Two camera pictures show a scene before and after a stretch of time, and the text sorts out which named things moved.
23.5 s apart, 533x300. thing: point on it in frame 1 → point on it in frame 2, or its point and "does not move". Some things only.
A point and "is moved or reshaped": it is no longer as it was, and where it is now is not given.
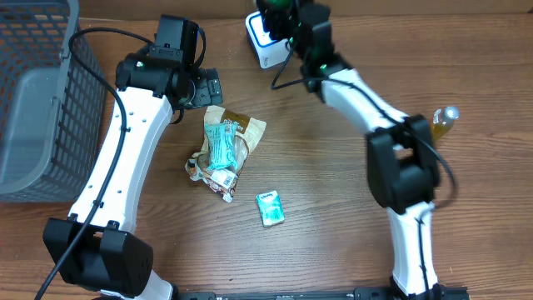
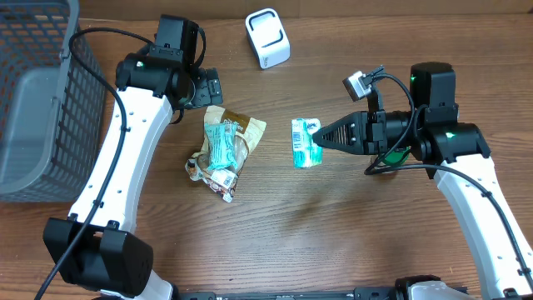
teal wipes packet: x=221 y=142 does not move
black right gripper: x=278 y=22 → x=372 y=142
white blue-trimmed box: x=269 y=52 does not move
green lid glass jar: x=278 y=5 is moved or reshaped
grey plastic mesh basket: x=52 y=112 does not move
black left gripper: x=208 y=91 does not move
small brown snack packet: x=221 y=180 does not move
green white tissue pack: x=271 y=208 → x=306 y=151
